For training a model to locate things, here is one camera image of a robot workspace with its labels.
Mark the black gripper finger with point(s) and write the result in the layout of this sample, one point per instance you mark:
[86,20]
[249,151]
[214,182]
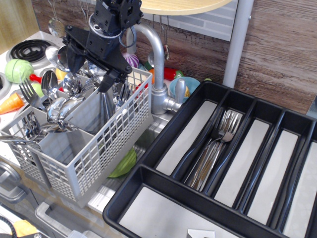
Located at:
[75,58]
[111,77]

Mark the round wooden shelf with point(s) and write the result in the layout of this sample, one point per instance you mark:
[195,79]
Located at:
[180,7]

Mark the large silver ladle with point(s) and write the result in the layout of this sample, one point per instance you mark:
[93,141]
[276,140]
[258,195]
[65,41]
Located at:
[51,55]

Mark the grey metal pole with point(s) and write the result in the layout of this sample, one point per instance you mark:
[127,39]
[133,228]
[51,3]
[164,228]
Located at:
[241,23]

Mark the orange toy carrot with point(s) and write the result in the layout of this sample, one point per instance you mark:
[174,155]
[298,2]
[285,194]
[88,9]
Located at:
[12,103]

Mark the black cutlery tray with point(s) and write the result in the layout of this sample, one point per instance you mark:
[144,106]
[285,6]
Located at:
[263,184]

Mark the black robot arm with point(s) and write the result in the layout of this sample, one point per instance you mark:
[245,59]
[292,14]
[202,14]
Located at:
[112,17]

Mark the grey plastic cutlery basket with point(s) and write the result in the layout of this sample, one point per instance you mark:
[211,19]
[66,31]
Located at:
[75,164]

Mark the green toy leaf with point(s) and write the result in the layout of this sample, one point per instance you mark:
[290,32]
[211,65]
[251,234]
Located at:
[125,165]

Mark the red toy pepper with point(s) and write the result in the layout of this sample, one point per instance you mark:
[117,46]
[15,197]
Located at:
[169,73]

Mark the silver kitchen faucet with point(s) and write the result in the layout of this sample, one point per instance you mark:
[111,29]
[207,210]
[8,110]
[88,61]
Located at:
[161,101]

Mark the yellow toy item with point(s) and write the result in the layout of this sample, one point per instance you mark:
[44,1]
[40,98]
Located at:
[24,228]

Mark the green toy cabbage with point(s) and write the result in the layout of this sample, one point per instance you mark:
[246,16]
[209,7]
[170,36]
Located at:
[18,70]

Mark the silver spoon front compartment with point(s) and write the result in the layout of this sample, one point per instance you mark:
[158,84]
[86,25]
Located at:
[58,110]

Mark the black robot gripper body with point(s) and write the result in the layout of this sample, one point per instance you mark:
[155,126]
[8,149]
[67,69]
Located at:
[103,52]

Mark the silver fork in basket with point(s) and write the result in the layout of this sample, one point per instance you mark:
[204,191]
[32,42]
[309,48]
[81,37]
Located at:
[31,96]

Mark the hanging slotted spoon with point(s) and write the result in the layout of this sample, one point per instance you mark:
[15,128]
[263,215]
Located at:
[56,27]

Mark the stack of forks in tray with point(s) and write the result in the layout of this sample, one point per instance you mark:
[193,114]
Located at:
[223,132]

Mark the purple toy onion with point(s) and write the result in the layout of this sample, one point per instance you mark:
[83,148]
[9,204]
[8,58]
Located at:
[132,59]

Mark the silver spoon in basket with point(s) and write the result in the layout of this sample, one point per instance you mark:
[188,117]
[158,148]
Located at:
[49,84]

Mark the black stove burner coil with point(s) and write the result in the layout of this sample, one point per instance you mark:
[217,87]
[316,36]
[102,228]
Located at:
[30,50]

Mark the blue toy cup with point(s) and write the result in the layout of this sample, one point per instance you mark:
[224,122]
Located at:
[191,85]

